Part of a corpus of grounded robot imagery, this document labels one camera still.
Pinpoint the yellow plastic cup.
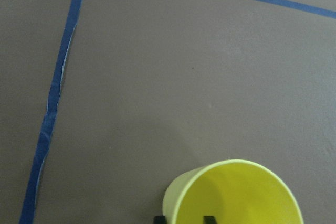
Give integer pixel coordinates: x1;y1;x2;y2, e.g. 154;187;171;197
162;159;304;223

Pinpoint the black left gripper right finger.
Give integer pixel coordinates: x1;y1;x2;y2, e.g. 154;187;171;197
203;216;217;224

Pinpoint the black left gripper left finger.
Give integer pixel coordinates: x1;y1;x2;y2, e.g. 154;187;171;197
153;215;167;224

